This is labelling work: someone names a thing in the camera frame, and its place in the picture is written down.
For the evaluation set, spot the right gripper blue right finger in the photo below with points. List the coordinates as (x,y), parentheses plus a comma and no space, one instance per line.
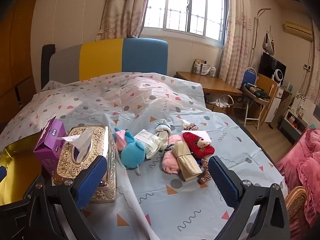
(226,181)

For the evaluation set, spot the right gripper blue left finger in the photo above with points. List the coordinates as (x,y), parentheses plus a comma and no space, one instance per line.
(88,180)

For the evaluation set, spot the pink satin scrunchie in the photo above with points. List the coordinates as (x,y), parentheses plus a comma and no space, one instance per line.
(205,176)

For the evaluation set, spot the blue plush toy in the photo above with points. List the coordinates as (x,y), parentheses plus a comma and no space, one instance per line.
(132,151)

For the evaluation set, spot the red christmas sock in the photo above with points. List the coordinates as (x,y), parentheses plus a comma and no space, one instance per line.
(198,145)

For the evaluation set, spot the pink fluffy sock roll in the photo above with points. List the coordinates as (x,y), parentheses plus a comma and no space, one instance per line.
(169,162)

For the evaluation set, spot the white packaged wipes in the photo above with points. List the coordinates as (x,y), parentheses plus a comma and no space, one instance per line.
(149,141)

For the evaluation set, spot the dusty pink scrunchie with cloth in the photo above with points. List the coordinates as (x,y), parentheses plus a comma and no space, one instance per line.
(188,126)

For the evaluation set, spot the white socks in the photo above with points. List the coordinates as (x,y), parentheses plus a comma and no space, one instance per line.
(163,131)

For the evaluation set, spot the beige knitted cloth bundle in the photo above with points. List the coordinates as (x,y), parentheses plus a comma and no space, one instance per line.
(187,163)

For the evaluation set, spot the ornate gold tissue box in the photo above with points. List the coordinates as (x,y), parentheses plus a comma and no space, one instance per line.
(82,145)

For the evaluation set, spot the purple tissue box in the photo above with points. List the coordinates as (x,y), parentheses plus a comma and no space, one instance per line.
(50,143)

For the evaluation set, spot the gold metal tray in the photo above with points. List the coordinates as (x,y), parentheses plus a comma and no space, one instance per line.
(22,168)

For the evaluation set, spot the pink ruffled bedspread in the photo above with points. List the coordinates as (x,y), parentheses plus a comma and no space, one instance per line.
(300,167)

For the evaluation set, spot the patterned plastic tablecloth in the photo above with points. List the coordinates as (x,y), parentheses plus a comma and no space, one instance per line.
(152,202)

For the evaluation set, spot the white low shelf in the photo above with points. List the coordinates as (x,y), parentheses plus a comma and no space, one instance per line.
(292,126)

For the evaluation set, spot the white basket under desk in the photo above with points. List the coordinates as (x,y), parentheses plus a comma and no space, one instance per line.
(220,100)

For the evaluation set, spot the blue folding chair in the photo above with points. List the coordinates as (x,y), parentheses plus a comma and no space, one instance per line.
(253,94)

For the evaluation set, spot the wooden desk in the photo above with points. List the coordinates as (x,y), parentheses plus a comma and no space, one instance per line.
(212,85)

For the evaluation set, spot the grey yellow blue headboard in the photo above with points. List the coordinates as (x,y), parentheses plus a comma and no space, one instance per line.
(93,59)

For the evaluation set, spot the white round fan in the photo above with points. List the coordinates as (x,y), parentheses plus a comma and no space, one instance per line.
(278,76)

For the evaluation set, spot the packages on desk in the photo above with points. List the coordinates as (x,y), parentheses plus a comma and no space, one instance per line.
(201,67)

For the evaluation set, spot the black television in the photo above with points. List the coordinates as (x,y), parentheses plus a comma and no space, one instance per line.
(269,64)

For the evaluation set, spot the black rolled mat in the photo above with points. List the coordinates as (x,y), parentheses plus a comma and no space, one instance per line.
(46,64)

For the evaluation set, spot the right floral curtain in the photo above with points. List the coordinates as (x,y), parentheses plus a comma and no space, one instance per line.
(235,57)

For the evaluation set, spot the floral curtain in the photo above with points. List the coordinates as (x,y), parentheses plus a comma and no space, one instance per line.
(235,57)
(122,19)

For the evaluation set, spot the air conditioner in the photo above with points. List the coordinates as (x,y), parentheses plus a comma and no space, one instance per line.
(298,30)

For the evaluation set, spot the left floral curtain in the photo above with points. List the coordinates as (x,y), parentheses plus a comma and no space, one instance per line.
(122,19)

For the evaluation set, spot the window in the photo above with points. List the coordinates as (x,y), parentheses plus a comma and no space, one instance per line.
(199,19)

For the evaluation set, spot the wooden wardrobe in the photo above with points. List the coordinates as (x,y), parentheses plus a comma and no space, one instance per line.
(17,82)

